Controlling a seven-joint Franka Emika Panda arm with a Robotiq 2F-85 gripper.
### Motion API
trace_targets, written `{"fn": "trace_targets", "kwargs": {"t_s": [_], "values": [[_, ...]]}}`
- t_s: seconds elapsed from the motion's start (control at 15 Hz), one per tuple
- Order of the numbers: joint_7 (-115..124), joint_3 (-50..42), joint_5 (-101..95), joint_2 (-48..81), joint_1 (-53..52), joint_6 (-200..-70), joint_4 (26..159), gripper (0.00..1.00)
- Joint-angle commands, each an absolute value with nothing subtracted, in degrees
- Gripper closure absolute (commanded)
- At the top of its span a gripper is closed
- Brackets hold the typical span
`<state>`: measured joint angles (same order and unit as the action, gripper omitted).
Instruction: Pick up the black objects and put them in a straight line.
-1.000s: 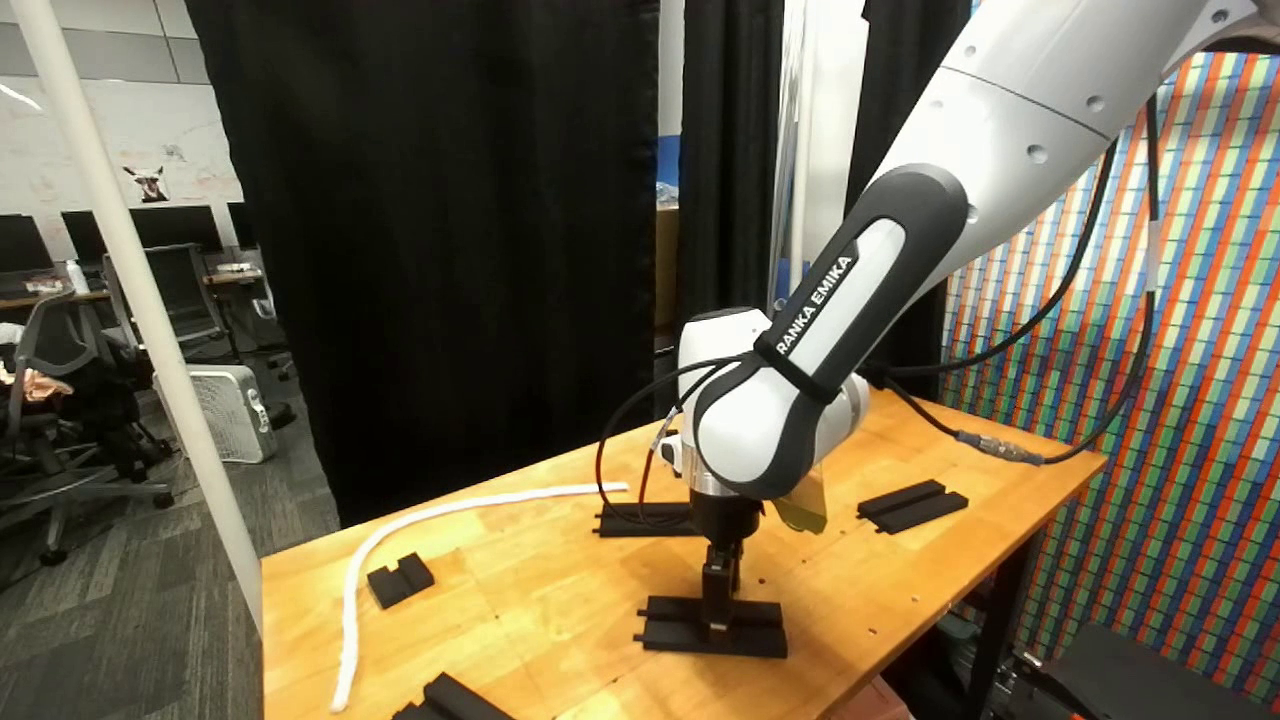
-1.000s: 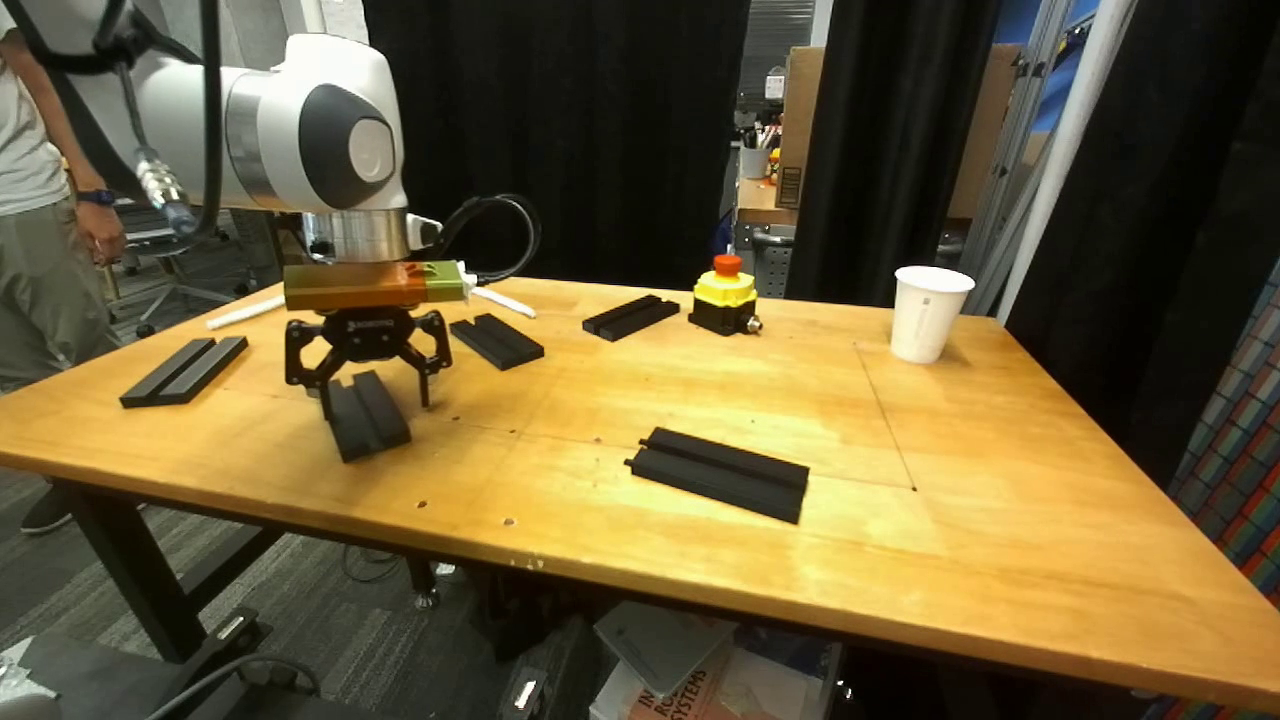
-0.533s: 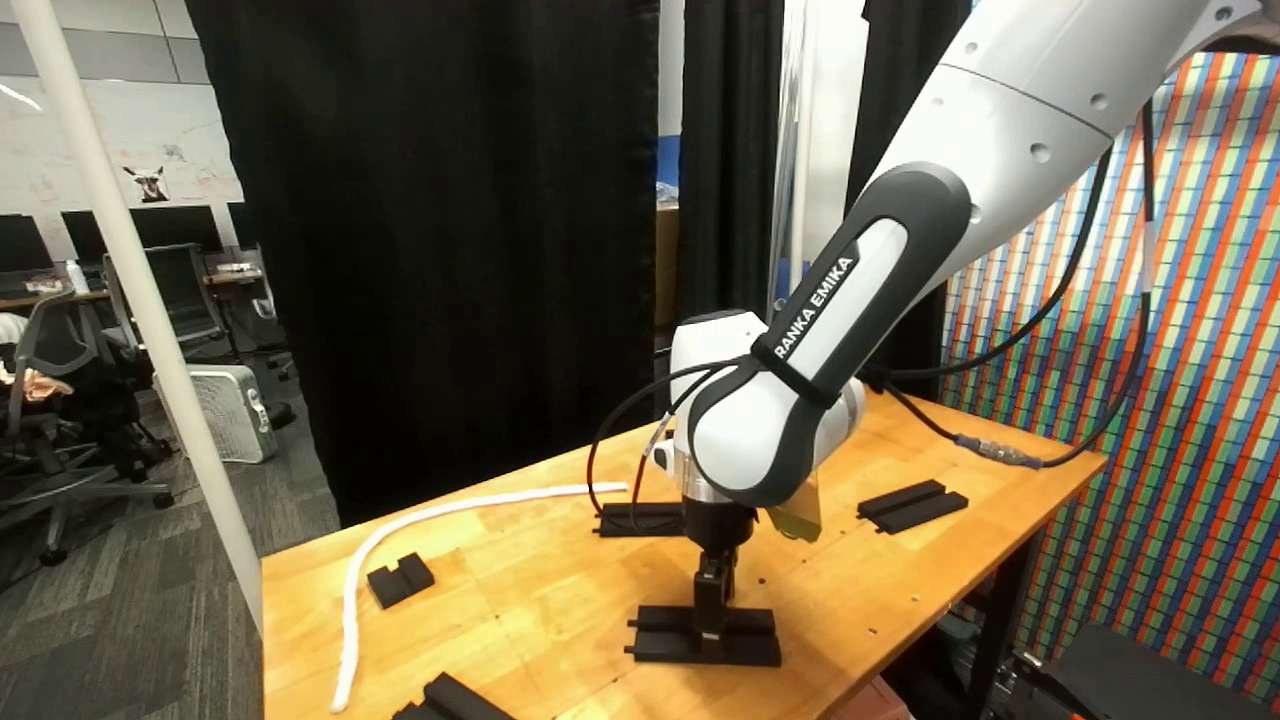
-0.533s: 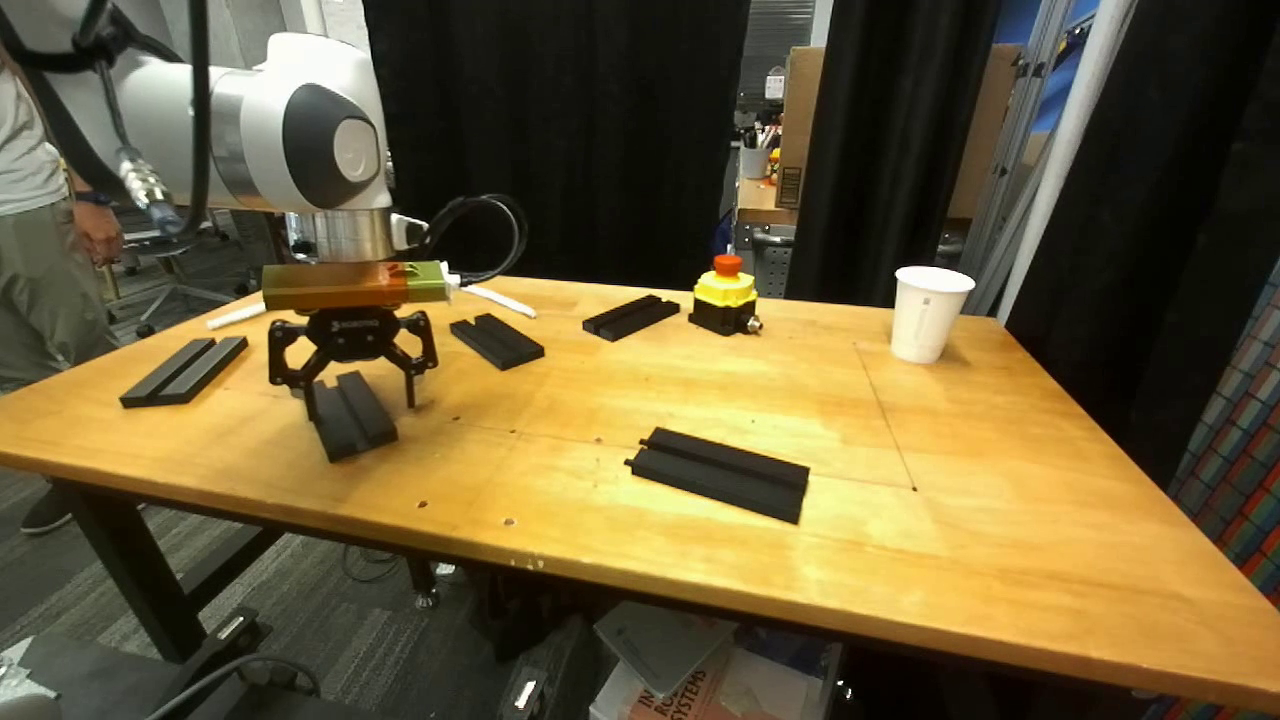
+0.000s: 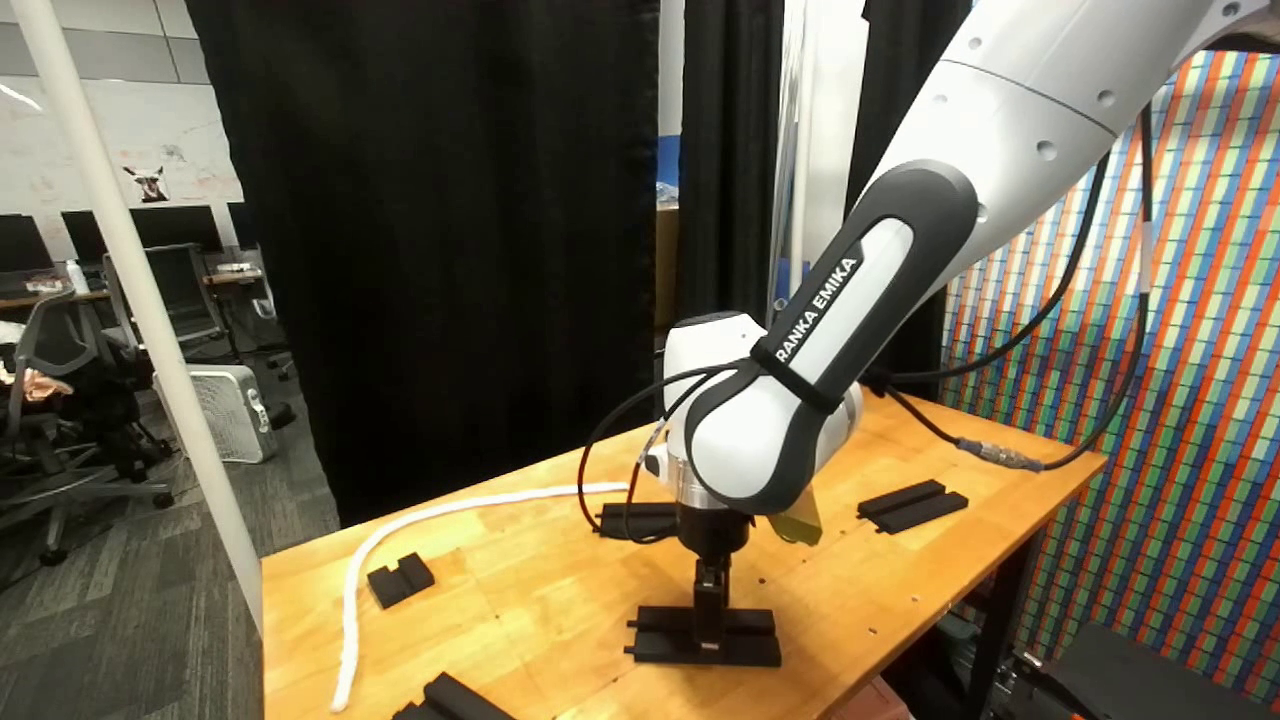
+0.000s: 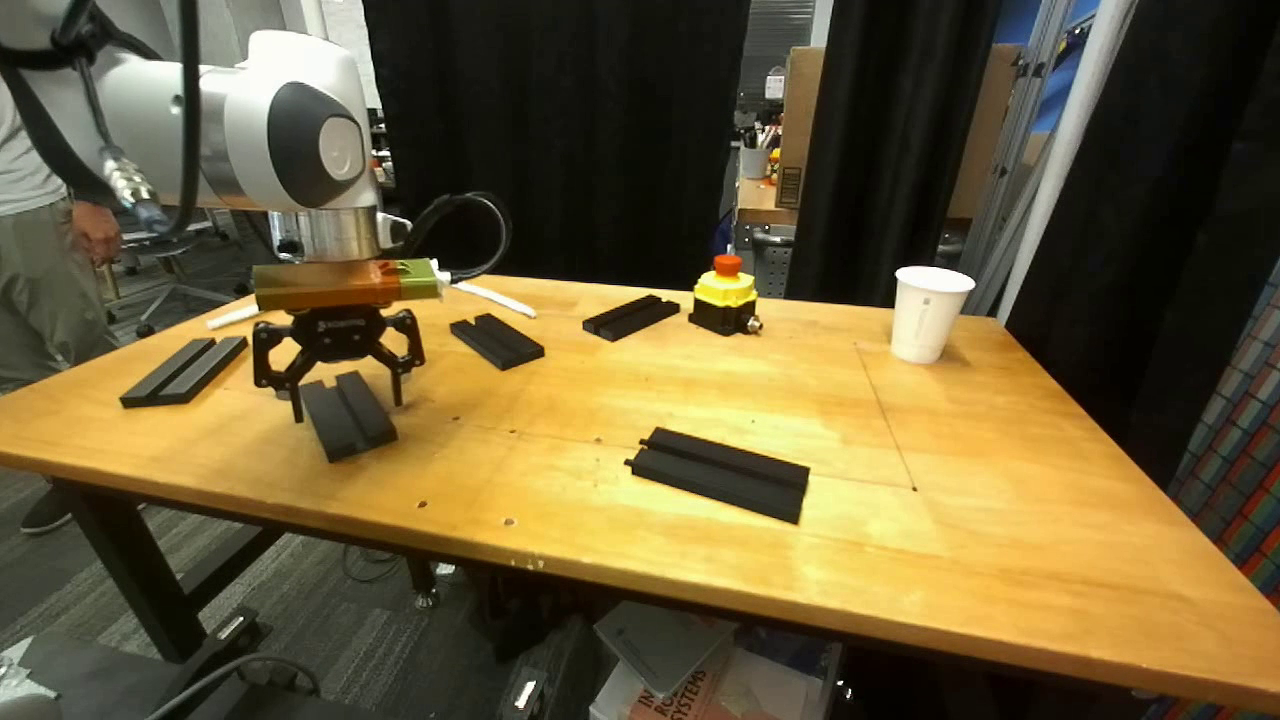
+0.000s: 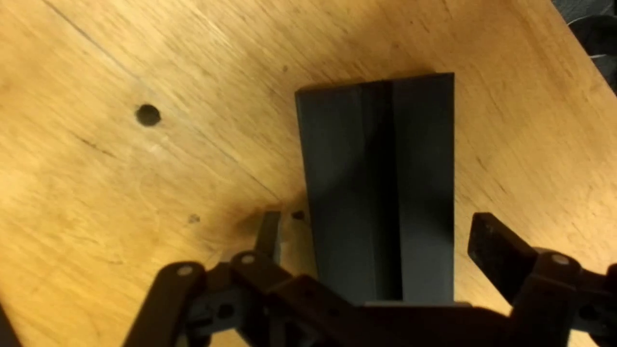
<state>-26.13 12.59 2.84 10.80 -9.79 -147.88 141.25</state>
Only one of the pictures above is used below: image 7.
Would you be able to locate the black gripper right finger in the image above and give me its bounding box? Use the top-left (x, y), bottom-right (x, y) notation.
top-left (467, 209), bottom-right (617, 347)

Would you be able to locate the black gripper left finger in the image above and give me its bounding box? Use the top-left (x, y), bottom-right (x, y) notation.
top-left (122, 207), bottom-right (296, 347)

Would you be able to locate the short black grooved track piece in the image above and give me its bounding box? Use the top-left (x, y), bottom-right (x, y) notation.
top-left (294, 71), bottom-right (458, 308)

